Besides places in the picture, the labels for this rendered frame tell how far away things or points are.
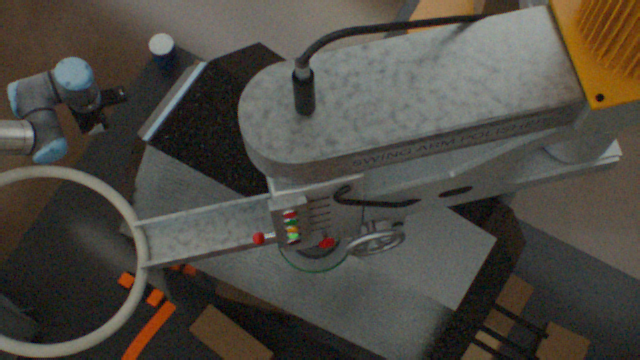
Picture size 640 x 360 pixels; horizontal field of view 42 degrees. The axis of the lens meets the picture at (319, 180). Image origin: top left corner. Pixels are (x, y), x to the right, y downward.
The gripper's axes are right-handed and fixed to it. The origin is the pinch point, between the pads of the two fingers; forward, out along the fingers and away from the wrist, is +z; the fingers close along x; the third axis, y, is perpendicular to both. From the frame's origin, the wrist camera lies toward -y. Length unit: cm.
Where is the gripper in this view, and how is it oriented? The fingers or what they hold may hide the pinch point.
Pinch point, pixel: (105, 126)
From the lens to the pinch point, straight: 258.2
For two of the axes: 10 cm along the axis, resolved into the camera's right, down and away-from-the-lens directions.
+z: -0.6, 3.6, 9.3
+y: -8.5, 4.7, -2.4
